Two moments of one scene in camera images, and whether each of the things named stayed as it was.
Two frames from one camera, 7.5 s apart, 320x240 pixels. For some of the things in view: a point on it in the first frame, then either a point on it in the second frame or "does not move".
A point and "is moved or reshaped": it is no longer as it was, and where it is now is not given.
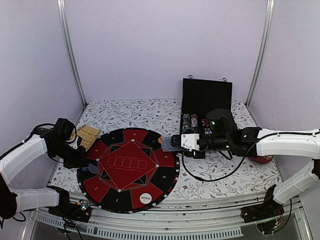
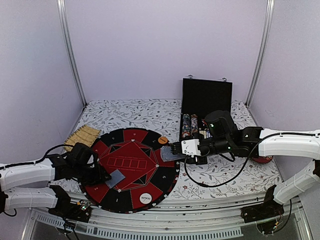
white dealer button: (145, 198) does not move
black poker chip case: (200, 96) does not move
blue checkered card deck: (167, 146) to (167, 154)
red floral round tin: (262, 159) does not move
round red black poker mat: (128, 171) does not move
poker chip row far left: (186, 123) does not move
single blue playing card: (93, 168) is moved or reshaped
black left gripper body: (71, 158) to (89, 177)
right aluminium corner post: (267, 27) does not move
